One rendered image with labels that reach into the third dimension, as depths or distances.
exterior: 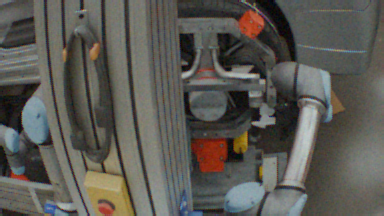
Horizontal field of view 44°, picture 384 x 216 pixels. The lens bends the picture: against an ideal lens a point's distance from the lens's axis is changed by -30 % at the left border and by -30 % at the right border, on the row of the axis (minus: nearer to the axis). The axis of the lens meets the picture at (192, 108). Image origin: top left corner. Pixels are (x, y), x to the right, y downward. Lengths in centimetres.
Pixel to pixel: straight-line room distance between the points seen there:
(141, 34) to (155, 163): 27
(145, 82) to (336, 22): 167
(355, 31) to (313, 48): 31
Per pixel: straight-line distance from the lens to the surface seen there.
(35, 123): 147
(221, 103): 234
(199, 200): 294
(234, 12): 239
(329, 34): 263
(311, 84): 183
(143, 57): 102
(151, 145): 113
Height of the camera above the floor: 229
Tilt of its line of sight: 38 degrees down
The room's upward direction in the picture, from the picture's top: 4 degrees counter-clockwise
